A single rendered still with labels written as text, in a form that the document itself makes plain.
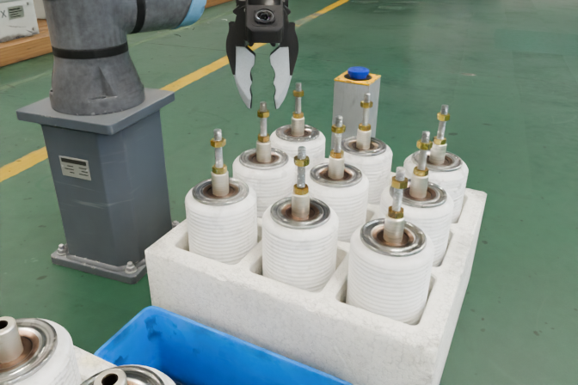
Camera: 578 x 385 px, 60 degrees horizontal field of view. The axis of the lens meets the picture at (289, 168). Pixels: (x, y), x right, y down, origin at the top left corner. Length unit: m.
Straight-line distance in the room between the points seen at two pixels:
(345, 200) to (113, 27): 0.45
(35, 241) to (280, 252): 0.64
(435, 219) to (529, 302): 0.35
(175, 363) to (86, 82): 0.44
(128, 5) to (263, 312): 0.51
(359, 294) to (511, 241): 0.58
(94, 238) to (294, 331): 0.46
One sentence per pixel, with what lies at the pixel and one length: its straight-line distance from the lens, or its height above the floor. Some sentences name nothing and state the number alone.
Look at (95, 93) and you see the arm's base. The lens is 0.86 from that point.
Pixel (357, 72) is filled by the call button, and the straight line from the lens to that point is 0.96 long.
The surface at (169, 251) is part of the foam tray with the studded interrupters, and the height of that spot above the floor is 0.18.
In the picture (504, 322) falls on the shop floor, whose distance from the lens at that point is 0.92.
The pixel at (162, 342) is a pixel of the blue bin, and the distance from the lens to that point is 0.74.
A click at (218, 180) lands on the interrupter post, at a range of 0.66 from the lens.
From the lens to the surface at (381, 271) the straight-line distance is 0.57.
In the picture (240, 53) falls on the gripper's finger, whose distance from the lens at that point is 0.71.
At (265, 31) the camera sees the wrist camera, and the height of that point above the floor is 0.46.
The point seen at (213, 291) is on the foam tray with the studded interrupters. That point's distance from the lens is 0.67.
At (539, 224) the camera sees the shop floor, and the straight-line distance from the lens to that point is 1.21.
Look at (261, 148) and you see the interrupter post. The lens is 0.75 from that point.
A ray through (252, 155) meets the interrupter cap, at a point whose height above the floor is 0.25.
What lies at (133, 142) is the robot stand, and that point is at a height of 0.25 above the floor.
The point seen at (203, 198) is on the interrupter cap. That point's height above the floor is 0.25.
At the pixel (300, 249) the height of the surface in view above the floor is 0.23.
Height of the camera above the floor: 0.58
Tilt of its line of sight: 26 degrees down
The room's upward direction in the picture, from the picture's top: 1 degrees clockwise
